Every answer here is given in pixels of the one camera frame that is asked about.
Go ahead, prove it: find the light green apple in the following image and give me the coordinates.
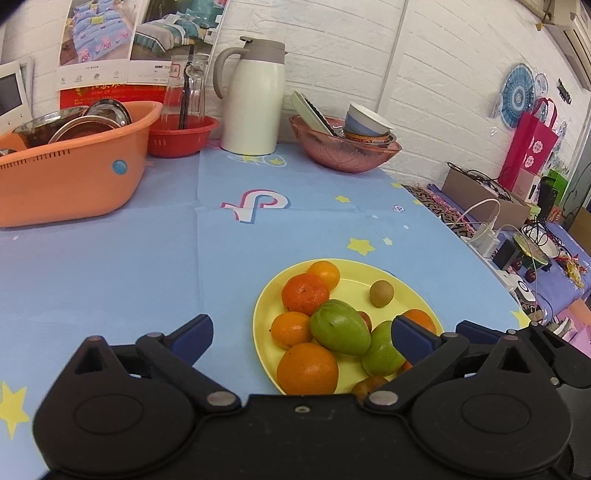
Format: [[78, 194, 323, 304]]
[[362, 320, 406, 377]]

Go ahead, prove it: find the white appliance with screen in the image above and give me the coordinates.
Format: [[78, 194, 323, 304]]
[[0, 56, 34, 135]]

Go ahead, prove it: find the dark green mango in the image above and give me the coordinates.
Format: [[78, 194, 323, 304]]
[[310, 299, 372, 356]]

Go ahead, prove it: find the bedding poster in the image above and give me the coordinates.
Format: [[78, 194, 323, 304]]
[[56, 0, 228, 108]]

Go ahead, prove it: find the white thermos jug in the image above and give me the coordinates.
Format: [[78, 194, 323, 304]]
[[212, 36, 287, 156]]

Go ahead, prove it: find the cardboard box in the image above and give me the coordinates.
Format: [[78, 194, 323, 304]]
[[441, 169, 530, 228]]

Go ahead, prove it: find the pink glass bowl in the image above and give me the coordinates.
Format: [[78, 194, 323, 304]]
[[290, 115, 402, 174]]

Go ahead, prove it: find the red plastic basket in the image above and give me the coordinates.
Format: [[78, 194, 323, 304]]
[[147, 115, 219, 158]]

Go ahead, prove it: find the blue patterned tablecloth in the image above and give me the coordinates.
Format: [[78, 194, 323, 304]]
[[0, 140, 532, 480]]

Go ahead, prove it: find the orange plastic basket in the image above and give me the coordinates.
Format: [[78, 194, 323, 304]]
[[1, 101, 162, 228]]

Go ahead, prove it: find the large orange front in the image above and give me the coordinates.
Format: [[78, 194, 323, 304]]
[[276, 343, 339, 395]]

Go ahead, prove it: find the reddish orange tangerine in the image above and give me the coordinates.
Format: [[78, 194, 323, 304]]
[[280, 273, 329, 316]]

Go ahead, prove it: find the yellow plastic plate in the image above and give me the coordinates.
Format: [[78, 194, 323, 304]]
[[252, 259, 443, 394]]

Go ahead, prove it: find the white blue ceramic bowl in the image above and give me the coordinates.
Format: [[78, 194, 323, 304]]
[[342, 103, 396, 144]]

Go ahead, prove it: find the green white plate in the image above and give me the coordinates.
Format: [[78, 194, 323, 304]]
[[290, 91, 338, 137]]

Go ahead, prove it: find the yellow orange citrus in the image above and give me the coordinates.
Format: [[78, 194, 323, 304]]
[[307, 260, 341, 291]]

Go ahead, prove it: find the small tangerine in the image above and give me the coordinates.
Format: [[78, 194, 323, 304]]
[[270, 311, 312, 350]]

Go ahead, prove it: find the red apple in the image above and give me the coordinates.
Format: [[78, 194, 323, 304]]
[[358, 311, 373, 332], [351, 376, 388, 403]]

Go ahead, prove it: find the glass carafe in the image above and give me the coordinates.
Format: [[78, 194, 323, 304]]
[[160, 53, 209, 130]]

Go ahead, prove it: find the large orange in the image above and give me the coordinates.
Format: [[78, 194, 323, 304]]
[[276, 343, 339, 395], [404, 309, 438, 334]]

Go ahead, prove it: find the pink shopping bag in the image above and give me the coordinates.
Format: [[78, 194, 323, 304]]
[[497, 97, 558, 190]]

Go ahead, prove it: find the blue paper fan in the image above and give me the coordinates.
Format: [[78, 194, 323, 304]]
[[491, 63, 536, 129]]

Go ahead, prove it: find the brown longan front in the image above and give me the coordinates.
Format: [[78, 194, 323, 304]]
[[370, 280, 394, 308]]

